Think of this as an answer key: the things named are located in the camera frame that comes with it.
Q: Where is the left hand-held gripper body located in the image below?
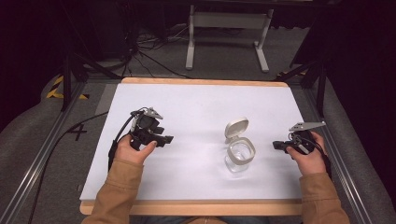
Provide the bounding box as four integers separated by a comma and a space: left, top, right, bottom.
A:
128, 106, 164, 152

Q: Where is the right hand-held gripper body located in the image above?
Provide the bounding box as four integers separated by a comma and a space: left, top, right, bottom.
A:
287, 120, 327, 156

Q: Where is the clear glass jar white lid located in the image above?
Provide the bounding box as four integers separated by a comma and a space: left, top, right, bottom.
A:
223, 116, 257, 175

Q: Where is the person's left hand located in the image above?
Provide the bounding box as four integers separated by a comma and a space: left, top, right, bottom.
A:
114, 133, 159, 166

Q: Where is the person's right hand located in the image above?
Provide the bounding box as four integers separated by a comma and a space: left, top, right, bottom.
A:
285, 131, 329, 176

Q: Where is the white table mat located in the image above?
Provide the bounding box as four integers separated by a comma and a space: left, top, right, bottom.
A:
78, 82, 304, 202

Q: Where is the black tripod stand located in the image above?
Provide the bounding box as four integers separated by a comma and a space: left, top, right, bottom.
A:
60, 51, 121, 112
273, 58, 329, 119

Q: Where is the wooden table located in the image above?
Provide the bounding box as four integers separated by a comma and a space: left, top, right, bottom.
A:
78, 77, 305, 217

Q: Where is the yellow black floor tape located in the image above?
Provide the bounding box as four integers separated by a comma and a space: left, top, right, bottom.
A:
46, 75, 91, 101

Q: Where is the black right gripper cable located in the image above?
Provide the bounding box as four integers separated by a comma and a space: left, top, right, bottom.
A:
306, 136, 333, 181

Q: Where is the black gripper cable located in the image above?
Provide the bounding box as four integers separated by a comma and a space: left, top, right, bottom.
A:
27, 106, 149, 224
306, 136, 333, 181

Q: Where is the aluminium floor rail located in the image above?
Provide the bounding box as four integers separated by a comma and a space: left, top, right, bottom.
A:
0, 81, 88, 224
302, 87, 374, 224

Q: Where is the bundle of black floor cables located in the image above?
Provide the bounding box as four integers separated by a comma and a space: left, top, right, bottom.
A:
122, 22, 195, 80

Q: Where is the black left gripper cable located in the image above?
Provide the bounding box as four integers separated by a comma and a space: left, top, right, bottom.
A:
27, 106, 149, 224

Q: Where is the white metal stand frame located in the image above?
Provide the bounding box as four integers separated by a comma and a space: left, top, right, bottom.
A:
185, 4, 276, 74

